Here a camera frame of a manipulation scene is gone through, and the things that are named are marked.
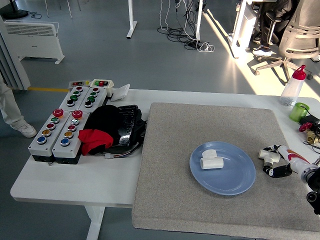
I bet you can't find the black power adapter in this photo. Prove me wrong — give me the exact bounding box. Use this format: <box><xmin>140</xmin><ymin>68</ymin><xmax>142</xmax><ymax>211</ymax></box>
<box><xmin>299</xmin><ymin>114</ymin><xmax>320</xmax><ymax>128</ymax></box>

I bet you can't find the grey-brown mat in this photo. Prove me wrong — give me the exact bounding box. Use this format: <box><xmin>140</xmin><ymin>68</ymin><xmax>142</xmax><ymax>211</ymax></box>
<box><xmin>131</xmin><ymin>102</ymin><xmax>320</xmax><ymax>240</ymax></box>

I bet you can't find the blue plate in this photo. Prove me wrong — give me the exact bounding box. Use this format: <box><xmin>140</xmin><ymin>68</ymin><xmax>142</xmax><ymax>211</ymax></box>
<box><xmin>189</xmin><ymin>141</ymin><xmax>257</xmax><ymax>196</ymax></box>

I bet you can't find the black cloth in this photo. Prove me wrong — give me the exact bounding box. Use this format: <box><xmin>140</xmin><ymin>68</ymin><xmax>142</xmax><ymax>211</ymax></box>
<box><xmin>83</xmin><ymin>104</ymin><xmax>121</xmax><ymax>156</ymax></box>

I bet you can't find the clear squeeze bottle red cap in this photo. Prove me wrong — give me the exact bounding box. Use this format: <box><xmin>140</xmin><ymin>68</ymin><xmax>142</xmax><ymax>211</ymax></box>
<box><xmin>279</xmin><ymin>64</ymin><xmax>307</xmax><ymax>107</ymax></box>

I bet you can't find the white desk leg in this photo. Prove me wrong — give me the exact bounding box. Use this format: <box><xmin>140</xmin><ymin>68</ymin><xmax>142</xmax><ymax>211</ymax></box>
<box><xmin>125</xmin><ymin>0</ymin><xmax>138</xmax><ymax>39</ymax></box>
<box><xmin>194</xmin><ymin>0</ymin><xmax>204</xmax><ymax>41</ymax></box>

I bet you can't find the white connector with wires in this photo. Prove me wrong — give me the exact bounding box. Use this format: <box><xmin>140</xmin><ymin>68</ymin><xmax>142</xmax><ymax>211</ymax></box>
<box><xmin>103</xmin><ymin>144</ymin><xmax>141</xmax><ymax>160</ymax></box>

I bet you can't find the white tee fitting metal thread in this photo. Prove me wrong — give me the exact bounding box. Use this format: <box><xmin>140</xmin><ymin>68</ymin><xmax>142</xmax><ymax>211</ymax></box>
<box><xmin>258</xmin><ymin>149</ymin><xmax>281</xmax><ymax>168</ymax></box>

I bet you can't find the glossy black pedal device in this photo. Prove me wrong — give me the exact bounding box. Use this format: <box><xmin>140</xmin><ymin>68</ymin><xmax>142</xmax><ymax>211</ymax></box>
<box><xmin>112</xmin><ymin>104</ymin><xmax>147</xmax><ymax>149</ymax></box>

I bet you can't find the black floor cable tangle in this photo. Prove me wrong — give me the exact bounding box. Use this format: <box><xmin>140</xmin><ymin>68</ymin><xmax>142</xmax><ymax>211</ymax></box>
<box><xmin>156</xmin><ymin>0</ymin><xmax>201</xmax><ymax>51</ymax></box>

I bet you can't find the brass valve red handle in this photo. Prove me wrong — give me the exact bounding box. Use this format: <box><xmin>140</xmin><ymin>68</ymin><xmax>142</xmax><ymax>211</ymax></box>
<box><xmin>298</xmin><ymin>121</ymin><xmax>320</xmax><ymax>145</ymax></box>

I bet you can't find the plain white tee pipe fitting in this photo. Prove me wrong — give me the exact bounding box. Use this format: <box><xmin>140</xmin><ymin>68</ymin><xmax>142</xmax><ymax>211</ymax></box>
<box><xmin>200</xmin><ymin>149</ymin><xmax>225</xmax><ymax>171</ymax></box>

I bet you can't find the grey office chair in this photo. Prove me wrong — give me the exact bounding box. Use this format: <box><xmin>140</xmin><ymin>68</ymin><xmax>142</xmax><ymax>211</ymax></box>
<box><xmin>253</xmin><ymin>0</ymin><xmax>320</xmax><ymax>84</ymax></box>

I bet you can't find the red cloth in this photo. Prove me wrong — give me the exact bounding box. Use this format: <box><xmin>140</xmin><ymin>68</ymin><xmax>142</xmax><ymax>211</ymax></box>
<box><xmin>77</xmin><ymin>129</ymin><xmax>114</xmax><ymax>156</ymax></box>

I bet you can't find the green plastic cup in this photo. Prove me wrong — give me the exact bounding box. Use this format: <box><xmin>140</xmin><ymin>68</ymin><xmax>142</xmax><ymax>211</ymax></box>
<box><xmin>289</xmin><ymin>102</ymin><xmax>311</xmax><ymax>123</ymax></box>

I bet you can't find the standing person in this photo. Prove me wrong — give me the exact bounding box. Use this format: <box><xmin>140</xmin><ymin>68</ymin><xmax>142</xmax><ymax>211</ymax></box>
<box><xmin>0</xmin><ymin>74</ymin><xmax>38</xmax><ymax>139</ymax></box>

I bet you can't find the white plastic cover piece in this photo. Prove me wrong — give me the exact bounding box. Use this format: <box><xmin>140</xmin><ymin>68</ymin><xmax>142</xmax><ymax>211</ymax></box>
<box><xmin>109</xmin><ymin>83</ymin><xmax>131</xmax><ymax>103</ymax></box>

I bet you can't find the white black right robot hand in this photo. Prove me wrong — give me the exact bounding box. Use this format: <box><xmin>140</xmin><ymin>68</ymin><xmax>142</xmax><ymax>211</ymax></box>
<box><xmin>261</xmin><ymin>143</ymin><xmax>312</xmax><ymax>179</ymax></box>

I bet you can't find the white switch box red green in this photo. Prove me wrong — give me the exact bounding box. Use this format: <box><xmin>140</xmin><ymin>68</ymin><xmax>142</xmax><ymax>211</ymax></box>
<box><xmin>89</xmin><ymin>79</ymin><xmax>115</xmax><ymax>97</ymax></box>

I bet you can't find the white table leg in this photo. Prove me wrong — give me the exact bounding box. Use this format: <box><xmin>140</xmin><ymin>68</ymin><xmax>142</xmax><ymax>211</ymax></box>
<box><xmin>84</xmin><ymin>205</ymin><xmax>106</xmax><ymax>240</ymax></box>

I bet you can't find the black fan base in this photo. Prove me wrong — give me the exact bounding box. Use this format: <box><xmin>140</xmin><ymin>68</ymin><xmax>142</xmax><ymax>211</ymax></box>
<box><xmin>0</xmin><ymin>0</ymin><xmax>29</xmax><ymax>19</ymax></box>

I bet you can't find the grey four-button control box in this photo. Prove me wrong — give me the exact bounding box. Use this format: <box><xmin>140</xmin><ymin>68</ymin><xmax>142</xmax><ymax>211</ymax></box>
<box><xmin>77</xmin><ymin>87</ymin><xmax>108</xmax><ymax>112</ymax></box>

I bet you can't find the white panel heater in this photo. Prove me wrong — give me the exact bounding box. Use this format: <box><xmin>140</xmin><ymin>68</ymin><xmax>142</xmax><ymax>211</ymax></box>
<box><xmin>3</xmin><ymin>20</ymin><xmax>65</xmax><ymax>65</ymax></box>

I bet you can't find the seated person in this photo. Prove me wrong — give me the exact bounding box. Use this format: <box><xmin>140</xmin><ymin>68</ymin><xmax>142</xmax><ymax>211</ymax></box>
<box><xmin>252</xmin><ymin>0</ymin><xmax>296</xmax><ymax>57</ymax></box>

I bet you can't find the white desk frame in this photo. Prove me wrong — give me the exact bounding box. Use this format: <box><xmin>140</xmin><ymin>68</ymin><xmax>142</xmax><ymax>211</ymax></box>
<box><xmin>226</xmin><ymin>0</ymin><xmax>257</xmax><ymax>60</ymax></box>

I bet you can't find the grey emergency-stop button box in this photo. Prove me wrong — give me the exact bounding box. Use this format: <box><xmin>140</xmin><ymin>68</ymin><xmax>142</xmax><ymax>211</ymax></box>
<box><xmin>51</xmin><ymin>109</ymin><xmax>91</xmax><ymax>165</ymax></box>
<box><xmin>27</xmin><ymin>109</ymin><xmax>66</xmax><ymax>163</ymax></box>

